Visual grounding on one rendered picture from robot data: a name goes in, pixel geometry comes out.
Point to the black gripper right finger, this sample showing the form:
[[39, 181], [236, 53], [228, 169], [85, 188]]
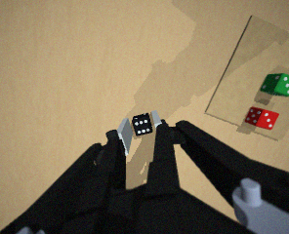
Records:
[[259, 193]]

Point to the red die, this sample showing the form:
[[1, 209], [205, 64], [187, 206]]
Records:
[[261, 118]]

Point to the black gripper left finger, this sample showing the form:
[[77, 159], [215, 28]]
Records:
[[75, 203]]

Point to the black die with white pips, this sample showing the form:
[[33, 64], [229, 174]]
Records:
[[142, 124]]

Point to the tan flat mat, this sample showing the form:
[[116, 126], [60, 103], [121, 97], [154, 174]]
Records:
[[262, 49]]

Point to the green die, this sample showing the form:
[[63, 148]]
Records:
[[276, 85]]

